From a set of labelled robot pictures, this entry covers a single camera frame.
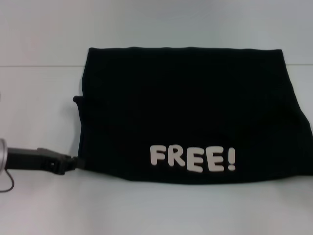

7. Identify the black shirt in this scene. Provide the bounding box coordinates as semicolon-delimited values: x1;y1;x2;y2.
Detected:
72;47;313;188

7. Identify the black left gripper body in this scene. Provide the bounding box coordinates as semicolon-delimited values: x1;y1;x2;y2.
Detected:
6;146;71;176

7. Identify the left gripper cable with plugs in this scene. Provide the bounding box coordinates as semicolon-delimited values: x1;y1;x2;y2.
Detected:
0;168;15;193

